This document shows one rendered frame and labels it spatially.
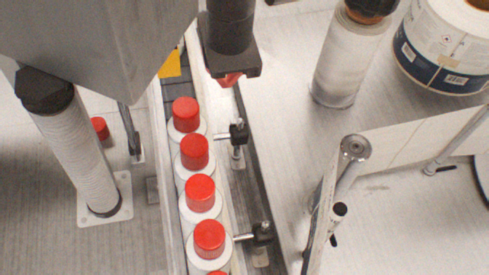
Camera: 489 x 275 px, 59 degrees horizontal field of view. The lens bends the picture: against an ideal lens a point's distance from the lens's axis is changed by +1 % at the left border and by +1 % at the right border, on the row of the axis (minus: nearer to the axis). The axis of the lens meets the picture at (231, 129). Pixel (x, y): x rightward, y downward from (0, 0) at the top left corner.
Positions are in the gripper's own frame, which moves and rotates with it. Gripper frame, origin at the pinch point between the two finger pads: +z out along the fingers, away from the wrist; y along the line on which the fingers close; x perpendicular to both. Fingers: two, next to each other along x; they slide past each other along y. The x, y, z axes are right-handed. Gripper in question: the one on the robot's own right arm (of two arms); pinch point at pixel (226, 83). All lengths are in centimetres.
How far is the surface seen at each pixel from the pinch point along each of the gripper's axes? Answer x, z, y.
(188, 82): 4.4, 13.9, 11.7
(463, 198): -35.0, 13.7, -18.7
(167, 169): 10.2, 5.4, -9.5
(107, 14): 11.0, -34.7, -21.2
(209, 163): 4.9, -3.1, -13.8
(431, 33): -36.4, 2.8, 6.5
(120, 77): 11.3, -30.0, -21.1
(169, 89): 7.8, 13.7, 10.6
